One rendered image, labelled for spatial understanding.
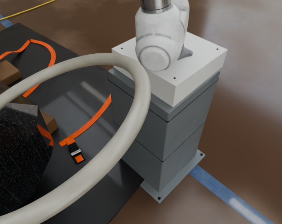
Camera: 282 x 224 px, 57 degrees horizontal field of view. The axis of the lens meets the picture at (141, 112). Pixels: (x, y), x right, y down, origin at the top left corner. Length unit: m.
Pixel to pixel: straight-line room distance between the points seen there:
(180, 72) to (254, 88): 1.53
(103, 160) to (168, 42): 0.57
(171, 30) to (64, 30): 2.45
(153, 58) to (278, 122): 1.64
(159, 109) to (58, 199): 0.81
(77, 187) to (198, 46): 1.04
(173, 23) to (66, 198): 0.66
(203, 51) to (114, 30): 1.99
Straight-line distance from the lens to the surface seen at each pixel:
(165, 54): 0.86
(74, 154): 1.92
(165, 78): 1.06
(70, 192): 0.37
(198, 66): 1.15
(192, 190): 1.81
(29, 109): 1.45
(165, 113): 1.11
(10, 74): 2.63
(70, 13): 3.56
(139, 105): 0.43
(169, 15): 0.88
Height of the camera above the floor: 1.62
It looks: 49 degrees down
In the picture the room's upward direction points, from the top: straight up
